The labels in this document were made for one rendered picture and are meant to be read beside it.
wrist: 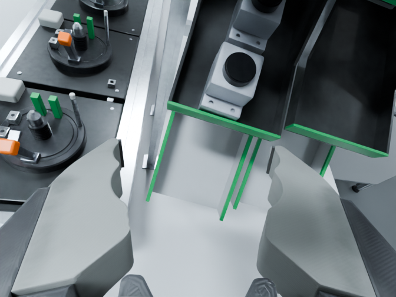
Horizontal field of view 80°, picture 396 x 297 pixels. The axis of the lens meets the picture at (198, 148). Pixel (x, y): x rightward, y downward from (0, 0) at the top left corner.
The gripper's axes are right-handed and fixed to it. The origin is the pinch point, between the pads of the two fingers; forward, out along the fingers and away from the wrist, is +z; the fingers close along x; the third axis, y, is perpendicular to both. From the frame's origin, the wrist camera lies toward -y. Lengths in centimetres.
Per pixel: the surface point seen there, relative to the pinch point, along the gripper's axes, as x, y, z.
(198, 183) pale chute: 1.4, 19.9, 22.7
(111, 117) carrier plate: -17.4, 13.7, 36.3
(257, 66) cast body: 5.7, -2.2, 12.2
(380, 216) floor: 146, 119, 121
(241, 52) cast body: 4.0, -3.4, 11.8
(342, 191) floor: 118, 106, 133
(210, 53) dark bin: 1.5, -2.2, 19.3
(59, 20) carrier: -35, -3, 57
